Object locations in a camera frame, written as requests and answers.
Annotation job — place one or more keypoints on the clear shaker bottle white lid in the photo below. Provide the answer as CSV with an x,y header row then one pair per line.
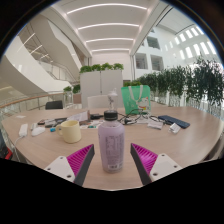
x,y
111,100

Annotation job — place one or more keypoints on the white computer mouse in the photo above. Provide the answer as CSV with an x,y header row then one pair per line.
x,y
38,131

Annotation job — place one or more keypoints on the white labelled packet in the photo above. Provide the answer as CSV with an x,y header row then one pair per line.
x,y
174,128

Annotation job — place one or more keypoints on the white cabinet topped with plants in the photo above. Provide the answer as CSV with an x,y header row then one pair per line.
x,y
100,85

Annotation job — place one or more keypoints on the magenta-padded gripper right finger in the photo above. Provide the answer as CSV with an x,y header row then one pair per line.
x,y
145,159

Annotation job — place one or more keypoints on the black and red chair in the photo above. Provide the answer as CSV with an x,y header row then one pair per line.
x,y
5,150

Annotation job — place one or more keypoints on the black notebook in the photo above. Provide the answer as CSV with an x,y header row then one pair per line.
x,y
60,120

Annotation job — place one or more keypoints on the white chair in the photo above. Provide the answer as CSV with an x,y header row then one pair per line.
x,y
97,101

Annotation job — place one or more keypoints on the row of green hedge plants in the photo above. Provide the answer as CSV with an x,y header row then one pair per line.
x,y
193,81

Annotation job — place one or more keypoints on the purple drink bottle black cap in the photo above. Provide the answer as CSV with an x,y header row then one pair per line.
x,y
111,146

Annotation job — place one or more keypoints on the green tote bag cat print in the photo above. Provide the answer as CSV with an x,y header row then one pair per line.
x,y
135,100

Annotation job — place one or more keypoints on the green potted plant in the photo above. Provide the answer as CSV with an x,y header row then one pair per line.
x,y
71,89

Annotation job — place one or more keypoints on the small red black device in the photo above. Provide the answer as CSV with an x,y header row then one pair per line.
x,y
41,122

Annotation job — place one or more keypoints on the white power strip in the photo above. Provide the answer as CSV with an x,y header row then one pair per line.
x,y
23,130

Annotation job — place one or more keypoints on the black office chair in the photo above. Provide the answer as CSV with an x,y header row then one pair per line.
x,y
54,105

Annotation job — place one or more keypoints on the white printed booklet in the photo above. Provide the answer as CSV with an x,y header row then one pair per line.
x,y
79,116

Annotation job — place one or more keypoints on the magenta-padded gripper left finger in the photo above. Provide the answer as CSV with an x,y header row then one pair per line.
x,y
80,159

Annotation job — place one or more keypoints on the cream yellow mug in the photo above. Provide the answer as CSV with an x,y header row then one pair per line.
x,y
70,132

